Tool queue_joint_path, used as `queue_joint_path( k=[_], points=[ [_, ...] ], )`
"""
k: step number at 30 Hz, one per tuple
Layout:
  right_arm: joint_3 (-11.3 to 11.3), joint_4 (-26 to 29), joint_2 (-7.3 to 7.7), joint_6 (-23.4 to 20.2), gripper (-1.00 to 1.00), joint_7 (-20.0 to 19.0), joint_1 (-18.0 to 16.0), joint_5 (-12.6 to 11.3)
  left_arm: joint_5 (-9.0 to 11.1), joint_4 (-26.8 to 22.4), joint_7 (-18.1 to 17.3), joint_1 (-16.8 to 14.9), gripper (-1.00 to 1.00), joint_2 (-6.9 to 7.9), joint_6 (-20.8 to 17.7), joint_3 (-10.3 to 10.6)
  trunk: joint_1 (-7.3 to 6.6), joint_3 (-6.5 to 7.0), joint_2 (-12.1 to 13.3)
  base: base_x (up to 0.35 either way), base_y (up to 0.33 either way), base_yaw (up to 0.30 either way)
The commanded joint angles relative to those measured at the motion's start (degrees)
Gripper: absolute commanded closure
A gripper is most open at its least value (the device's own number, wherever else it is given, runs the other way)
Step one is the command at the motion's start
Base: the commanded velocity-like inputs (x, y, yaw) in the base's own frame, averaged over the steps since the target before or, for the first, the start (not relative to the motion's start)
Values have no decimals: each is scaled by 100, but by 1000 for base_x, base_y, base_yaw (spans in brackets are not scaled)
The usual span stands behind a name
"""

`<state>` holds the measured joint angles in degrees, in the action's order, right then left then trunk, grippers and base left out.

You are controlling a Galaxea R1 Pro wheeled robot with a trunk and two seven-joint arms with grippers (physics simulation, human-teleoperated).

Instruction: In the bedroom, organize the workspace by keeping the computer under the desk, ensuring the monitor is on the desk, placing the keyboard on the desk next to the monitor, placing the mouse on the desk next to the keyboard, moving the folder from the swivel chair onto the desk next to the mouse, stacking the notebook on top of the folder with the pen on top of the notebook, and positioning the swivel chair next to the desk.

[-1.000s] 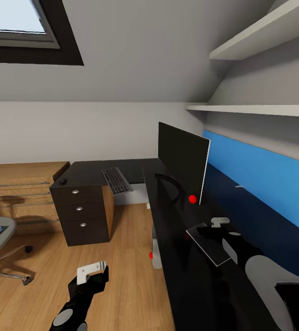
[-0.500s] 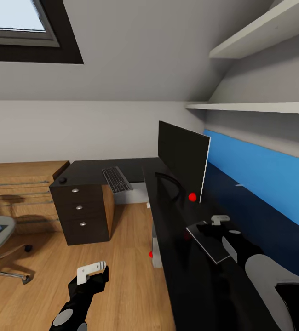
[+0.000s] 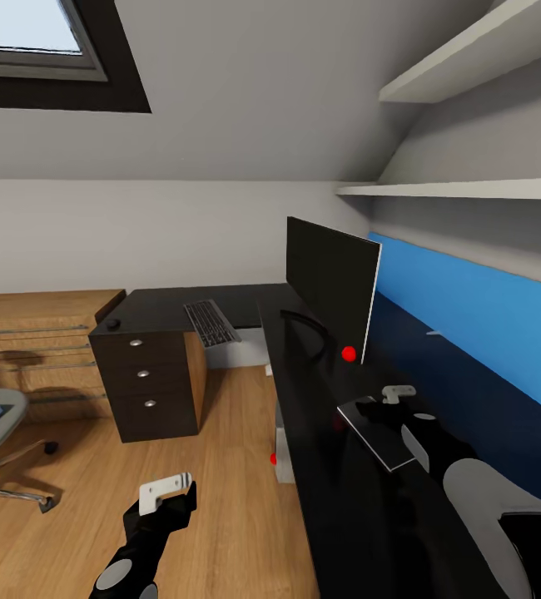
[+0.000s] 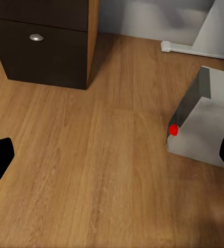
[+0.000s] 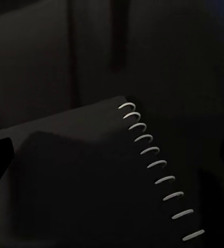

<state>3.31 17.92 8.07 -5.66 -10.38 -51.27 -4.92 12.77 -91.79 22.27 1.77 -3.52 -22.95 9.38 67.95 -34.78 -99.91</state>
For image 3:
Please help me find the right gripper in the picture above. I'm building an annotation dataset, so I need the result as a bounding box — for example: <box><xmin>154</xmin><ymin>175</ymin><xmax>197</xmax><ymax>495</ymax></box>
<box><xmin>355</xmin><ymin>401</ymin><xmax>409</xmax><ymax>430</ymax></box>

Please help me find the notebook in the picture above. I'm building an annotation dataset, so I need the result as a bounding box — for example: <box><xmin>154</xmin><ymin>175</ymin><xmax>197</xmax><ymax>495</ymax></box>
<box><xmin>337</xmin><ymin>395</ymin><xmax>416</xmax><ymax>472</ymax></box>

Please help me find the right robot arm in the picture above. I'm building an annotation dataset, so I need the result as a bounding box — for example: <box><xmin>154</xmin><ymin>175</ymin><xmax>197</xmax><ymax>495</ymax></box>
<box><xmin>355</xmin><ymin>385</ymin><xmax>541</xmax><ymax>599</ymax></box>

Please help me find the keyboard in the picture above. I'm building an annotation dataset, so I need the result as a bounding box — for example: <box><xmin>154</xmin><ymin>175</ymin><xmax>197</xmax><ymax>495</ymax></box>
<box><xmin>184</xmin><ymin>299</ymin><xmax>241</xmax><ymax>350</ymax></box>

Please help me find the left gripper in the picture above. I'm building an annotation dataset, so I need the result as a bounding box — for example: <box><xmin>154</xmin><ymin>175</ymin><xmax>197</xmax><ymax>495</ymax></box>
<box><xmin>122</xmin><ymin>481</ymin><xmax>197</xmax><ymax>552</ymax></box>

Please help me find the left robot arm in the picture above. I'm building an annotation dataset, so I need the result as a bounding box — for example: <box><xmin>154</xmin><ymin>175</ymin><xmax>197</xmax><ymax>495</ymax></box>
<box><xmin>89</xmin><ymin>472</ymin><xmax>197</xmax><ymax>599</ymax></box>

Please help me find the monitor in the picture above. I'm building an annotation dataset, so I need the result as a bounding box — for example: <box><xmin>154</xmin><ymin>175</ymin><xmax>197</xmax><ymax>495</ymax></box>
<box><xmin>280</xmin><ymin>216</ymin><xmax>382</xmax><ymax>364</ymax></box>

